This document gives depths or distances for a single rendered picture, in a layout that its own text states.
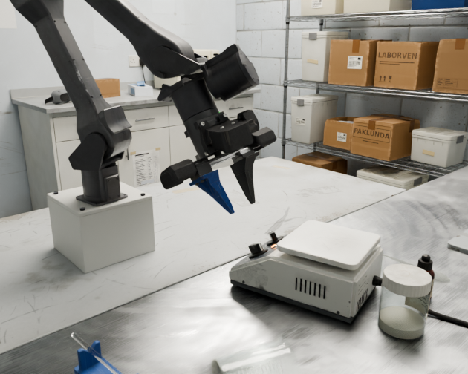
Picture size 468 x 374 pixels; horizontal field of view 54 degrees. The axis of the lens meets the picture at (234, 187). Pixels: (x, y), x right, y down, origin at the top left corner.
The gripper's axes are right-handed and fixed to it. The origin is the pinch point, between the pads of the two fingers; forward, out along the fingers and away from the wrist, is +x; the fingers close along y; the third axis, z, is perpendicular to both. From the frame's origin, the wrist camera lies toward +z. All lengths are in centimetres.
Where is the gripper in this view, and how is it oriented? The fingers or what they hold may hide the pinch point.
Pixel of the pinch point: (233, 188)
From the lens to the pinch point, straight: 70.2
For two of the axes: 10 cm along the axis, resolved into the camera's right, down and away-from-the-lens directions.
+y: 8.1, -3.8, 4.5
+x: 4.2, 9.1, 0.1
